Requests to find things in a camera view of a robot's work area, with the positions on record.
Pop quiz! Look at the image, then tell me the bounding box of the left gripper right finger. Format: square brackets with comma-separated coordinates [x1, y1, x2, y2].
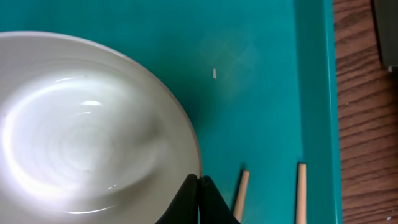
[198, 176, 239, 224]

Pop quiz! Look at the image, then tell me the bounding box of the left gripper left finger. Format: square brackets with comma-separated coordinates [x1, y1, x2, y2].
[155, 174, 198, 224]

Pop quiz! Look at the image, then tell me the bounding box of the pink white bowl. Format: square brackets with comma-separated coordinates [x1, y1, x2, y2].
[1, 32, 202, 223]

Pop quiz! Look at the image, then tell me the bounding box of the grey dishwasher rack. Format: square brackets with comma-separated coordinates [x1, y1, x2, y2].
[371, 0, 397, 74]

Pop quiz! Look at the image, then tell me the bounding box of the wooden chopstick left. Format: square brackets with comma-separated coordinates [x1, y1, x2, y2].
[233, 170, 249, 222]

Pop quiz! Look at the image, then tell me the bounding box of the wooden chopstick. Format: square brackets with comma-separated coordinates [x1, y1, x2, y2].
[295, 163, 307, 224]
[233, 170, 249, 222]

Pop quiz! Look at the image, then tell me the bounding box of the wooden chopstick right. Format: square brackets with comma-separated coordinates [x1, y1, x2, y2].
[295, 163, 307, 224]

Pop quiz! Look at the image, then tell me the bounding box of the teal serving tray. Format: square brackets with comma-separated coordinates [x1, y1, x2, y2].
[1, 0, 342, 223]

